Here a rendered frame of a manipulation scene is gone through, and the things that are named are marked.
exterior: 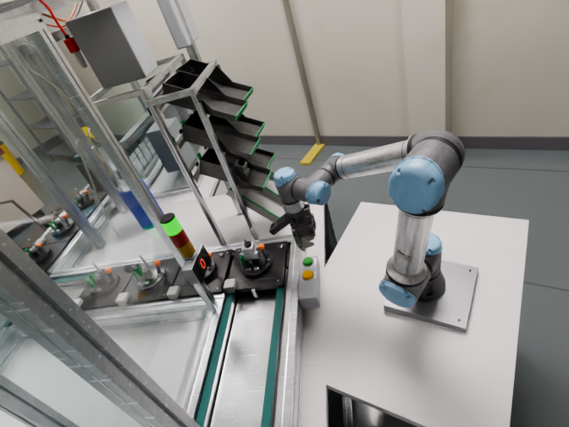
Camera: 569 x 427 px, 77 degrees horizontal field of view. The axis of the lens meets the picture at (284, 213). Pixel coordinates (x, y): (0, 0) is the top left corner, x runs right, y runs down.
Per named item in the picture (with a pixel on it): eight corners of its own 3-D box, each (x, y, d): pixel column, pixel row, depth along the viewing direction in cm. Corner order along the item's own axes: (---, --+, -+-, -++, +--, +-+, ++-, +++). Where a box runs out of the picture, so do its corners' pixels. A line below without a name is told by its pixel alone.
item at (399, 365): (527, 225, 142) (529, 219, 141) (505, 464, 88) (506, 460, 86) (361, 206, 180) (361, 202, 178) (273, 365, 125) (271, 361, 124)
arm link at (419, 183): (430, 285, 116) (468, 143, 78) (410, 319, 108) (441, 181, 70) (395, 268, 122) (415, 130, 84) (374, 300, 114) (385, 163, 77)
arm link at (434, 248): (447, 260, 121) (449, 231, 113) (431, 288, 114) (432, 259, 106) (412, 248, 128) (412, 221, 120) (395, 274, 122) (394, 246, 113)
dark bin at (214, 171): (271, 174, 158) (273, 160, 153) (262, 191, 148) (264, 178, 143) (211, 158, 160) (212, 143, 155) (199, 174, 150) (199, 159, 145)
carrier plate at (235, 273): (288, 243, 155) (287, 240, 153) (284, 287, 136) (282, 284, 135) (237, 251, 160) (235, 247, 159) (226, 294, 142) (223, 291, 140)
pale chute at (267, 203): (287, 207, 169) (291, 202, 166) (279, 226, 160) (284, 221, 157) (235, 177, 164) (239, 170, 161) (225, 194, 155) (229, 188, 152)
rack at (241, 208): (273, 205, 196) (218, 58, 149) (265, 252, 168) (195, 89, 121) (238, 211, 201) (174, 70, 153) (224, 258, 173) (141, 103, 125)
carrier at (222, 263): (234, 252, 161) (223, 231, 153) (223, 295, 142) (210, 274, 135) (185, 258, 166) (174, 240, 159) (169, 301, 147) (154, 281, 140)
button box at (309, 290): (320, 264, 147) (317, 254, 143) (320, 307, 131) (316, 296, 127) (303, 267, 149) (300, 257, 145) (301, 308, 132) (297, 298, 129)
